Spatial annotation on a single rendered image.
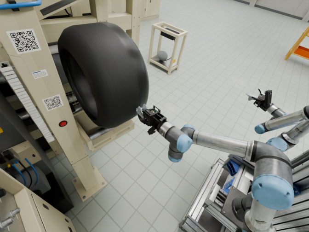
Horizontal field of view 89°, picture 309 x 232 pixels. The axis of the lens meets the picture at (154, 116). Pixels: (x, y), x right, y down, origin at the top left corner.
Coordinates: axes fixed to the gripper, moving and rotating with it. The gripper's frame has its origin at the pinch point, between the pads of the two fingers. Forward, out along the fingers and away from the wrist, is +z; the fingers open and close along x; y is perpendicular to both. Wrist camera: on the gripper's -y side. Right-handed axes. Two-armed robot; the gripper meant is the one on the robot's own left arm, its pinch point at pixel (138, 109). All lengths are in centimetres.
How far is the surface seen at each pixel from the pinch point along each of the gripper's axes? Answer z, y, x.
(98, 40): 17.3, 33.9, 8.2
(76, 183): 49, -110, 45
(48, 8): 57, 41, 15
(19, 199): 8, -25, 66
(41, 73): 19.6, 24.6, 34.2
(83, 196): 33, -110, 45
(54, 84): 20.4, 18.3, 31.0
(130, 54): 8.9, 27.8, -3.0
